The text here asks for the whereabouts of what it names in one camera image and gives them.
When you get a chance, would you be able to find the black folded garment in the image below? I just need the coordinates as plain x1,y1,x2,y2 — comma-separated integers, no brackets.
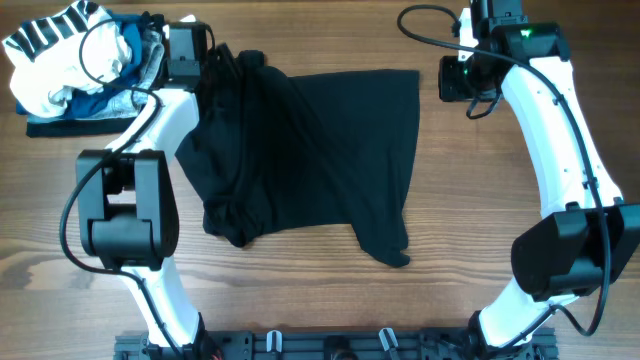
25,13,169,139

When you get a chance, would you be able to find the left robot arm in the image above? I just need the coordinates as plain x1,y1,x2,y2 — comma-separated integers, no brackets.
59,20,223,359

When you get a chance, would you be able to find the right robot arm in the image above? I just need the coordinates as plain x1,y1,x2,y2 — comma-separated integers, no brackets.
439,1,639,357

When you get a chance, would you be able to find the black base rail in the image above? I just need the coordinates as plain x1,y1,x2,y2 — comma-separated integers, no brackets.
113,328,559,360

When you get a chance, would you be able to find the black t-shirt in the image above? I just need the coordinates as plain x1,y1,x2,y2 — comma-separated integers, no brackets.
176,50,420,267

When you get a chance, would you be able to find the grey folded garment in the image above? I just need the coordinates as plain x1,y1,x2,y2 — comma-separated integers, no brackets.
27,27,166,125

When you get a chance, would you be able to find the white black striped garment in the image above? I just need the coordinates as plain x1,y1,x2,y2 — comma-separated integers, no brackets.
2,1,134,118

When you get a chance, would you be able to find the blue folded garment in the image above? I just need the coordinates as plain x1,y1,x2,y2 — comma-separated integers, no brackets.
2,1,164,120

